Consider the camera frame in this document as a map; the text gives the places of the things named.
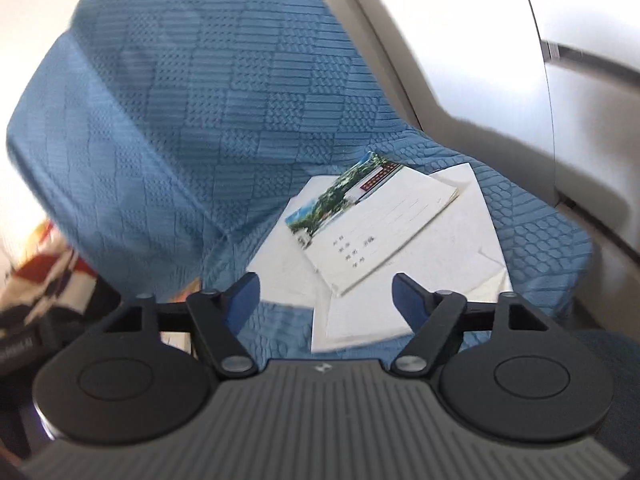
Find white paper sheets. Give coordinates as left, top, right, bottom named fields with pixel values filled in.
left=248, top=164, right=511, bottom=353

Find photo cover notebook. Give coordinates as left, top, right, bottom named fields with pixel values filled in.
left=285, top=152, right=459, bottom=296

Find white orange cartoon book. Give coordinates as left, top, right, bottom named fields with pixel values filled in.
left=160, top=278, right=202, bottom=359

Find red black striped blanket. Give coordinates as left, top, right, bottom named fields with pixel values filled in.
left=1, top=220, right=99, bottom=334

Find blue textured chair cover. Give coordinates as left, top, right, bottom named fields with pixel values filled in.
left=5, top=0, right=597, bottom=361

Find black wall rail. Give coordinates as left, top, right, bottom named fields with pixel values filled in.
left=540, top=41, right=640, bottom=86

